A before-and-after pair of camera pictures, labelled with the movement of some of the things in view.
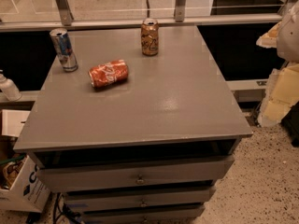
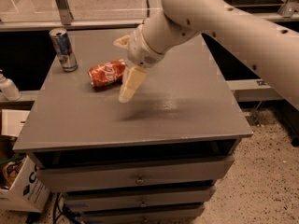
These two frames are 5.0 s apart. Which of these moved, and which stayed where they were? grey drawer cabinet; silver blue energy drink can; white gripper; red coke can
Moved: white gripper
Stayed: silver blue energy drink can; red coke can; grey drawer cabinet
